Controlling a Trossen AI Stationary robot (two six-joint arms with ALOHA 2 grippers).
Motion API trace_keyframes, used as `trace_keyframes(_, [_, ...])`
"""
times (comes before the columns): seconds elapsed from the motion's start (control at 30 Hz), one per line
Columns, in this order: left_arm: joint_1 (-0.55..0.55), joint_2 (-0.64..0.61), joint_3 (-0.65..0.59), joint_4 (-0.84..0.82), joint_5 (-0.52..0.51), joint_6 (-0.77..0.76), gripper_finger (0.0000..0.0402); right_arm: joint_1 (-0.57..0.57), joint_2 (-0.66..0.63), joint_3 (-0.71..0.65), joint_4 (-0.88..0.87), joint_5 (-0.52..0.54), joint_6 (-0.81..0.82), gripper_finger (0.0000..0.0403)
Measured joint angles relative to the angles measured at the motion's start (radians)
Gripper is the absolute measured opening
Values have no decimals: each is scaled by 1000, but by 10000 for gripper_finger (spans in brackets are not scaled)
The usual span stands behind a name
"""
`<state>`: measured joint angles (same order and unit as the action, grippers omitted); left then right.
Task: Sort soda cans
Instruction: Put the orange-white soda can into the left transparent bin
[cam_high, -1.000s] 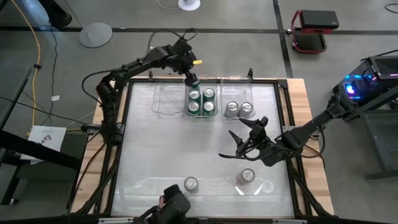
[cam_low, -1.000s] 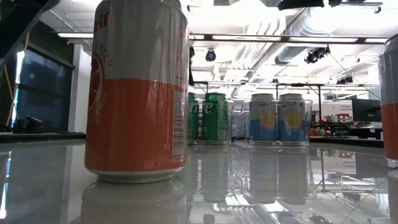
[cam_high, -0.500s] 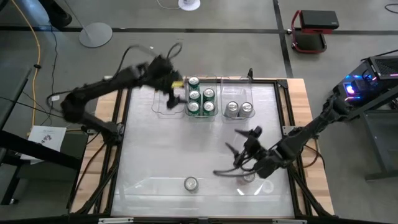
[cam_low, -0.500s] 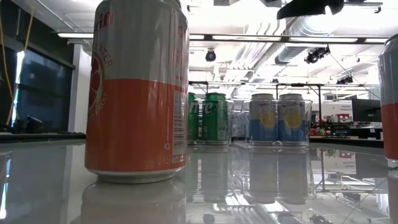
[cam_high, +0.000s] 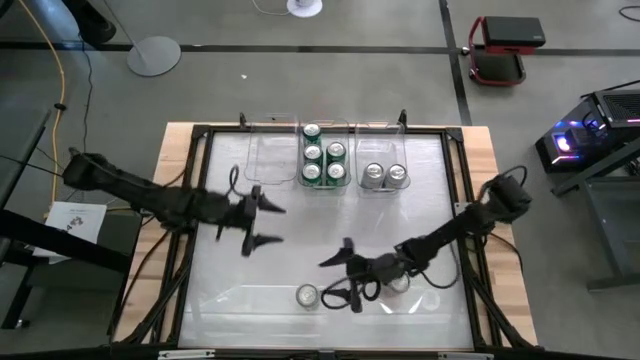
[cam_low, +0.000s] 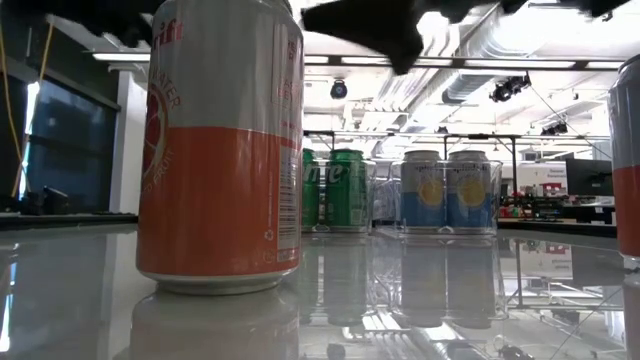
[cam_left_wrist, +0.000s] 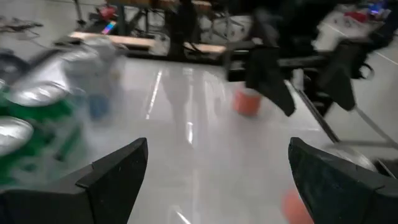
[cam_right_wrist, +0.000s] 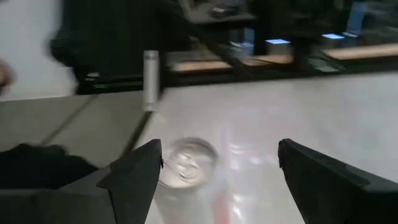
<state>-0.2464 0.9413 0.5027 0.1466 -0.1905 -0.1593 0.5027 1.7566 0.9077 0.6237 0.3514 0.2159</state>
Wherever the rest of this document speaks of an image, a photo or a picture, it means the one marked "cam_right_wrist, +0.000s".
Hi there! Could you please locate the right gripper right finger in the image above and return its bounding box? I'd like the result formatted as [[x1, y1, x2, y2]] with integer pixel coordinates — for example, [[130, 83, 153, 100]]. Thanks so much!
[[277, 138, 398, 224]]

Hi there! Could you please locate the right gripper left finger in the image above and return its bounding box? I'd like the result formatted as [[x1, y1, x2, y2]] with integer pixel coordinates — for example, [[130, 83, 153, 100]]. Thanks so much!
[[96, 138, 165, 224]]

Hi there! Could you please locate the silver red soda can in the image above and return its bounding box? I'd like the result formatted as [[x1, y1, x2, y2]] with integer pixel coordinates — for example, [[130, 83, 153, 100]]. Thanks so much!
[[152, 136, 231, 224]]

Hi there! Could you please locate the wooden workbench top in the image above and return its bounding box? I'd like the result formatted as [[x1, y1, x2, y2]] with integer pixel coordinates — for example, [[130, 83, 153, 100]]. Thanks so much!
[[322, 42, 398, 62], [172, 60, 233, 74]]

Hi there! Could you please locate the person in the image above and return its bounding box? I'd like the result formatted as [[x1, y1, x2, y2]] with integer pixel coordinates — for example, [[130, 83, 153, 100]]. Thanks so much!
[[48, 0, 193, 94]]

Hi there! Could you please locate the glowing blue screen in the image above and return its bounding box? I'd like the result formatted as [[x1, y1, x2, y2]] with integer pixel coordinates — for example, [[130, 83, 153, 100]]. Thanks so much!
[[322, 32, 346, 40], [265, 38, 292, 46]]

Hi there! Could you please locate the person's hand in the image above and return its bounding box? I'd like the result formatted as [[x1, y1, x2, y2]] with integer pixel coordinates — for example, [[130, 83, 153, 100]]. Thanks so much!
[[0, 60, 14, 93]]

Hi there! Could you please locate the silver metal post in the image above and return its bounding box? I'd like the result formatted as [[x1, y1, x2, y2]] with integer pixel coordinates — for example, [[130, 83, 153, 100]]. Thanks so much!
[[142, 49, 161, 112]]

